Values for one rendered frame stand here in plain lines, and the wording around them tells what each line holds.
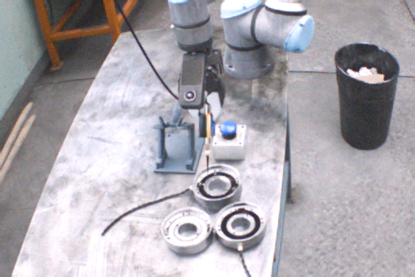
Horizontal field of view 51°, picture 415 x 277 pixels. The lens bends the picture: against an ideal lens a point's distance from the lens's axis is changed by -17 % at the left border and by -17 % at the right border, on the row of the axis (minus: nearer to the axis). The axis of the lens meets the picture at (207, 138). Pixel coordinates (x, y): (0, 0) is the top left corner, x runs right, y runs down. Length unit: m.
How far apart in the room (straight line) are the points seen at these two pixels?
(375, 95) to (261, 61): 0.81
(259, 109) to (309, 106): 1.28
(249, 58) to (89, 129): 0.48
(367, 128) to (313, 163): 0.32
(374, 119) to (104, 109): 1.24
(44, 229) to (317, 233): 1.21
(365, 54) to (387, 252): 0.97
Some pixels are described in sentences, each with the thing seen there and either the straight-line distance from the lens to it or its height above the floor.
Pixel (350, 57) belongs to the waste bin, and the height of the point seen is 0.37.
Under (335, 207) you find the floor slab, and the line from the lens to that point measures 2.12.
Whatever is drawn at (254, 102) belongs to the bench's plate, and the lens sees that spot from 1.35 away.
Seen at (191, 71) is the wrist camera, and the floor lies 1.08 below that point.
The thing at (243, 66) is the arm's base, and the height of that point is 0.84.
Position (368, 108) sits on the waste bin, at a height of 0.27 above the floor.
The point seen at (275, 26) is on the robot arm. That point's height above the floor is 1.00.
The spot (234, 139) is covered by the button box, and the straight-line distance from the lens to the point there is 1.18.
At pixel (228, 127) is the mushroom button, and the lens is 1.17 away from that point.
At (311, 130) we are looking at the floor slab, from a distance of 2.46.
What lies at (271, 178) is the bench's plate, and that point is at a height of 0.80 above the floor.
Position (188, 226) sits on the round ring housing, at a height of 0.82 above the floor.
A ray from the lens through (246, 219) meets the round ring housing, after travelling 1.05.
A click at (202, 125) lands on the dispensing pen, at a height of 0.93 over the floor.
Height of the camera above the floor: 1.64
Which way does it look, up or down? 42 degrees down
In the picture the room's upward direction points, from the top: 11 degrees counter-clockwise
